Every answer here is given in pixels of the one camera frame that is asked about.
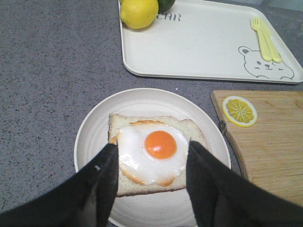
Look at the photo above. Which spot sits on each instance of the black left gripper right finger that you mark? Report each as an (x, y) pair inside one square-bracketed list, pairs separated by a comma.
[(221, 198)]

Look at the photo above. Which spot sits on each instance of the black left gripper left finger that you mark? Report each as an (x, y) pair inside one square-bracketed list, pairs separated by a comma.
[(84, 200)]

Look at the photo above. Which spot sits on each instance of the white round plate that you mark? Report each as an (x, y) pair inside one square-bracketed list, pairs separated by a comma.
[(165, 209)]

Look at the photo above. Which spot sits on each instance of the white rectangular bear tray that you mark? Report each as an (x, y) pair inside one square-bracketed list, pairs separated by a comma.
[(206, 40)]

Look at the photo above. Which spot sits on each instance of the wooden cutting board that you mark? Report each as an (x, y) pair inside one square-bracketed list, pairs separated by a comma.
[(270, 152)]

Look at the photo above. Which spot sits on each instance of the fried egg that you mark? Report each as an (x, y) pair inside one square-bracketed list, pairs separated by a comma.
[(151, 152)]

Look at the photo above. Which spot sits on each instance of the lemon slice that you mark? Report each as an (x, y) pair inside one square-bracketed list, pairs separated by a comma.
[(239, 111)]

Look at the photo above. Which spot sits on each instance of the yellow plastic fork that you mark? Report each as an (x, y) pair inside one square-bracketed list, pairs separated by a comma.
[(264, 49)]

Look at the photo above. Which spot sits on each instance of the yellow lemon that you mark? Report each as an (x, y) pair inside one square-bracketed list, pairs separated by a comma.
[(138, 14)]

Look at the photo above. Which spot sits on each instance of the green lime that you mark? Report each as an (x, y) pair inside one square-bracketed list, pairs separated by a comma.
[(165, 5)]

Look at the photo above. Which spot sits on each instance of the metal cutting board handle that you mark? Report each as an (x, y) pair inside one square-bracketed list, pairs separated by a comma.
[(223, 127)]

